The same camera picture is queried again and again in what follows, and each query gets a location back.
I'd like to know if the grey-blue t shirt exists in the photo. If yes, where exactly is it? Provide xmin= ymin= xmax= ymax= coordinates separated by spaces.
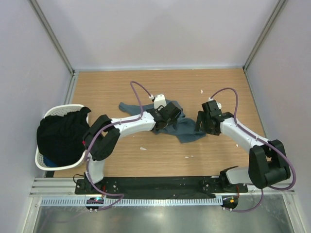
xmin=119 ymin=102 xmax=206 ymax=143

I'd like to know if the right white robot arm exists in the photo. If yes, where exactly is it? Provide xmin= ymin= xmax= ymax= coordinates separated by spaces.
xmin=195 ymin=100 xmax=291 ymax=192

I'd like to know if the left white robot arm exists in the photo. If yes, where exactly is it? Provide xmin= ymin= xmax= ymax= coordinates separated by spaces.
xmin=83 ymin=102 xmax=182 ymax=194

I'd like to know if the white laundry basket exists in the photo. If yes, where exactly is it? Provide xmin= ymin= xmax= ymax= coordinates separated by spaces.
xmin=35 ymin=104 xmax=91 ymax=171

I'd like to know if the black t shirt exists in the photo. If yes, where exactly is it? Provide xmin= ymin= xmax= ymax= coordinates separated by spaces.
xmin=36 ymin=107 xmax=91 ymax=167

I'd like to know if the blue garment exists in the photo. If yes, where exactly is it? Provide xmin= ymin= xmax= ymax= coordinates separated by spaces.
xmin=43 ymin=156 xmax=58 ymax=167

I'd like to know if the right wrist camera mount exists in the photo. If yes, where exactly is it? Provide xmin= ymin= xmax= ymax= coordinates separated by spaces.
xmin=208 ymin=97 xmax=222 ymax=109

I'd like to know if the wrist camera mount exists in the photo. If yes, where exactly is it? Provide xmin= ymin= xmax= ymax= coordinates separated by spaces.
xmin=208 ymin=97 xmax=222 ymax=109
xmin=149 ymin=94 xmax=167 ymax=109

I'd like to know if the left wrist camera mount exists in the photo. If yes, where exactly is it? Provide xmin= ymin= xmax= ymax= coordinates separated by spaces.
xmin=149 ymin=94 xmax=167 ymax=109

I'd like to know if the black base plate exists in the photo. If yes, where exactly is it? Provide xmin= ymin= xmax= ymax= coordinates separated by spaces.
xmin=75 ymin=176 xmax=248 ymax=199

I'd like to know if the white slotted cable duct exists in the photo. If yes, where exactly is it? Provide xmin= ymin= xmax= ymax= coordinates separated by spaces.
xmin=40 ymin=196 xmax=223 ymax=207

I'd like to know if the right corner aluminium post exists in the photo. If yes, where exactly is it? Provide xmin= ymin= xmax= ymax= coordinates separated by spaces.
xmin=242 ymin=0 xmax=289 ymax=72

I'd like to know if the corner aluminium post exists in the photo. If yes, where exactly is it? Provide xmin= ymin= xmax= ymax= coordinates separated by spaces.
xmin=28 ymin=0 xmax=74 ymax=75
xmin=242 ymin=0 xmax=289 ymax=72

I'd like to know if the aluminium rail frame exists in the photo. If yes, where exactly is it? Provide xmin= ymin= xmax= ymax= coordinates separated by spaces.
xmin=29 ymin=174 xmax=296 ymax=197

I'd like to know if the left corner aluminium post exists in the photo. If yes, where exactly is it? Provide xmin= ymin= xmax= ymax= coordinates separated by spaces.
xmin=28 ymin=0 xmax=74 ymax=75

